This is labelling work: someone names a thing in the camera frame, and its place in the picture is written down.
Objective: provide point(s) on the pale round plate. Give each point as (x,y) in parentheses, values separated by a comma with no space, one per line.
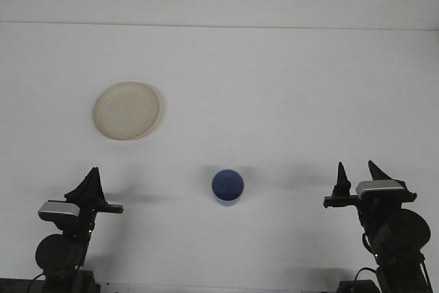
(127,111)

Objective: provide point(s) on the pale blue cup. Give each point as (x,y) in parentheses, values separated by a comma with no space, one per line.
(228,186)

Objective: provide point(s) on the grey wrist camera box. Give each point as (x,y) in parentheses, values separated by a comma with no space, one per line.
(379,186)
(58,209)

